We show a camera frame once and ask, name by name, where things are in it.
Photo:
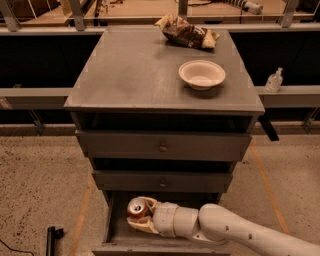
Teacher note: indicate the black post on floor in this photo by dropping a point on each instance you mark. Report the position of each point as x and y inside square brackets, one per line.
[52, 235]

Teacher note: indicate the brown chip bag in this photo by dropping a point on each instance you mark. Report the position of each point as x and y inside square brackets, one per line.
[178, 30]

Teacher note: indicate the grey middle drawer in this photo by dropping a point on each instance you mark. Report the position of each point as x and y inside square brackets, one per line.
[153, 181]

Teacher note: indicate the clear sanitizer pump bottle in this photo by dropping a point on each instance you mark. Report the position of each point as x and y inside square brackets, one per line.
[274, 81]

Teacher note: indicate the grey top drawer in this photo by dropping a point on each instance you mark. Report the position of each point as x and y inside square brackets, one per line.
[163, 146]

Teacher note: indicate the grey metal railing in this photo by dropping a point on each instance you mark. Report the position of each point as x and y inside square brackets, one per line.
[290, 96]

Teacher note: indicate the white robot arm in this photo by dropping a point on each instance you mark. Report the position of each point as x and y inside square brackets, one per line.
[212, 224]

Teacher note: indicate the grey open bottom drawer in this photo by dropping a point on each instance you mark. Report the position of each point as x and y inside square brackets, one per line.
[122, 240]

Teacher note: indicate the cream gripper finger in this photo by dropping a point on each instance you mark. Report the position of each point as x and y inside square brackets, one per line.
[144, 224]
[145, 205]

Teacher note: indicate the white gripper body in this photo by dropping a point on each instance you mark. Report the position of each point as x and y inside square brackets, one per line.
[164, 218]

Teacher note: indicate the red coke can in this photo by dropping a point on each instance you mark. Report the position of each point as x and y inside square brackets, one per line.
[131, 210]

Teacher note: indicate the grey wooden drawer cabinet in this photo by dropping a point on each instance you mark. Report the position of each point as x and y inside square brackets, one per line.
[131, 83]

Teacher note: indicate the white paper bowl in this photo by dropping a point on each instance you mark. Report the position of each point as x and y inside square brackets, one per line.
[202, 74]

